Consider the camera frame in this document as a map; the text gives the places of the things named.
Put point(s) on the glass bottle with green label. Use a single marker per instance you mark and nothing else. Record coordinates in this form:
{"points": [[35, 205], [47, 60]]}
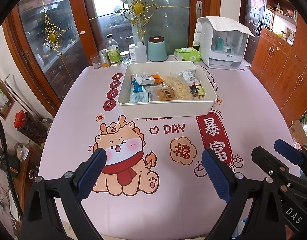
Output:
{"points": [[113, 53]]}

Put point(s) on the clear red candy packet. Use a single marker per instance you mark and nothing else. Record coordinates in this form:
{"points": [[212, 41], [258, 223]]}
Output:
{"points": [[194, 90]]}

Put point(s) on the white cloth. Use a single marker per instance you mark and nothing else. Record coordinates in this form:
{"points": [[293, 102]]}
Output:
{"points": [[226, 23]]}

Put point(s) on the large light blue packet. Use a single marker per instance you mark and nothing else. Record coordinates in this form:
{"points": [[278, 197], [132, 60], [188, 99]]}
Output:
{"points": [[141, 97]]}

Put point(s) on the small blue snack packet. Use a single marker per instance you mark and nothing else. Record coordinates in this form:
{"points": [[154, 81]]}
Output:
{"points": [[139, 88]]}

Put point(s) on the white plastic bottle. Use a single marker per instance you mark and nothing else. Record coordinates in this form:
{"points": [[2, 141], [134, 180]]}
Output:
{"points": [[141, 53]]}

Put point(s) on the teal canister with brown lid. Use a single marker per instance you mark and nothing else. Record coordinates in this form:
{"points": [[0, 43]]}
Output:
{"points": [[157, 50]]}

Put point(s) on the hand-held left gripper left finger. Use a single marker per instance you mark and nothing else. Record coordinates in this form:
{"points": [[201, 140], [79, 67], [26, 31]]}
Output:
{"points": [[91, 177]]}

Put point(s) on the orange biscuit snack packet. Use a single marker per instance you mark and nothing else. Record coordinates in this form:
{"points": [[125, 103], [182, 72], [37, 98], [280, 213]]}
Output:
{"points": [[166, 93]]}

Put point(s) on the clear drinking glass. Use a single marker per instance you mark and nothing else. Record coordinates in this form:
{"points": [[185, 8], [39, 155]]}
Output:
{"points": [[96, 62]]}

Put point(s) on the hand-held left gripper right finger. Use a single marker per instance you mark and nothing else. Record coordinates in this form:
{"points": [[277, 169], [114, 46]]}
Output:
{"points": [[218, 177]]}

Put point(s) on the wooden cabinet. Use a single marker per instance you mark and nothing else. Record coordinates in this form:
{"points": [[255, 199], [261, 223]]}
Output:
{"points": [[281, 62]]}

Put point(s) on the dark wooden door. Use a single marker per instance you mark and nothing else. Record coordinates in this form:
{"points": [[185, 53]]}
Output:
{"points": [[247, 20]]}

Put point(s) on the wood framed glass door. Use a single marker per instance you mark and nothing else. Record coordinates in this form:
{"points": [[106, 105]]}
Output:
{"points": [[81, 30]]}

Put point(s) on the white countertop appliance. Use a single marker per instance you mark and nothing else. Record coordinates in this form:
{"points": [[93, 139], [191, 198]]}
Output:
{"points": [[218, 60]]}

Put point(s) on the large gold door ornament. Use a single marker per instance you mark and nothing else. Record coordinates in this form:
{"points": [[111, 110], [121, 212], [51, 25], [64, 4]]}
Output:
{"points": [[138, 7]]}

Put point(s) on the jar with red lid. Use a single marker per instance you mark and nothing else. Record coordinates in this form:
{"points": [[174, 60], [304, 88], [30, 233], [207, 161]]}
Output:
{"points": [[21, 118]]}

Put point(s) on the white plastic bin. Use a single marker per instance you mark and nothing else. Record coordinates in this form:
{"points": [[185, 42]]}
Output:
{"points": [[168, 110]]}

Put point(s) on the red paper door decoration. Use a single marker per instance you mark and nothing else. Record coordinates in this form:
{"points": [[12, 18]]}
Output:
{"points": [[258, 2]]}

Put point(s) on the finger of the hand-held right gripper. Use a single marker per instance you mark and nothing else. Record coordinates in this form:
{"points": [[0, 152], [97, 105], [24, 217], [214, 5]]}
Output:
{"points": [[266, 160], [288, 150]]}

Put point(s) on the green tissue pack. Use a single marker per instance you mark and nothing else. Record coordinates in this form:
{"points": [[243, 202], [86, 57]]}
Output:
{"points": [[187, 54]]}

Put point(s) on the white red barcode packet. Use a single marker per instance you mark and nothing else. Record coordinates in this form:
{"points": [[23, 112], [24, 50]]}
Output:
{"points": [[190, 76]]}

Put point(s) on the cardboard box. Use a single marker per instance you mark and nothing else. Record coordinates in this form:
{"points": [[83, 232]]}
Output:
{"points": [[297, 132]]}

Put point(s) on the metal can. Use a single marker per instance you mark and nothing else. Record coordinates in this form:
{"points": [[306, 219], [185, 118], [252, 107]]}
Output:
{"points": [[104, 58]]}

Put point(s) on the white orange stick packet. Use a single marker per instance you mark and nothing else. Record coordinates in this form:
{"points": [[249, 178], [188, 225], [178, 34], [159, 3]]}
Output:
{"points": [[147, 79]]}

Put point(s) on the small gold door ornament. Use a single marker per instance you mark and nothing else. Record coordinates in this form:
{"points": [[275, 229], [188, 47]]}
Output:
{"points": [[53, 36]]}

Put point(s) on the white pill bottle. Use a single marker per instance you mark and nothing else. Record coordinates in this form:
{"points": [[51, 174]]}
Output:
{"points": [[132, 53]]}

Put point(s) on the green pastry packet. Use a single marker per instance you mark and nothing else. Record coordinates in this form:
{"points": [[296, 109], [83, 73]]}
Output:
{"points": [[202, 91]]}

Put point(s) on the small glass jar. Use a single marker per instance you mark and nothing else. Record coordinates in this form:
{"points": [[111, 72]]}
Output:
{"points": [[125, 58]]}

